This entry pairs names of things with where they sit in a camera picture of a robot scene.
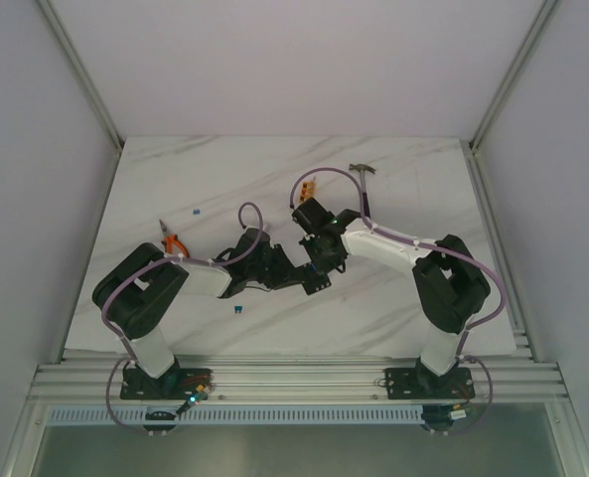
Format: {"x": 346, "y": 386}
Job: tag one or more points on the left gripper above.
{"x": 300, "y": 273}

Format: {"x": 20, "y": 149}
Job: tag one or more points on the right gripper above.
{"x": 326, "y": 266}

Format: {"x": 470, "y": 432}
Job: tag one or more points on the black fuse box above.
{"x": 311, "y": 282}

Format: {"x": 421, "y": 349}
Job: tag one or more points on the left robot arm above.
{"x": 134, "y": 297}

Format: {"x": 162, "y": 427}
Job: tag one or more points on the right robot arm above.
{"x": 450, "y": 290}

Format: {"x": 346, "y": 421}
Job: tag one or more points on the orange fuse holder block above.
{"x": 307, "y": 190}

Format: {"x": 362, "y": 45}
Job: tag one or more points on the claw hammer black handle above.
{"x": 363, "y": 170}

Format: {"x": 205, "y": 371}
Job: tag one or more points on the orange handled pliers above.
{"x": 171, "y": 242}

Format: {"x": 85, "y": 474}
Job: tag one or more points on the white slotted cable duct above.
{"x": 229, "y": 414}

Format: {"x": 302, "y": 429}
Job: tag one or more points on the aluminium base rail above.
{"x": 82, "y": 378}

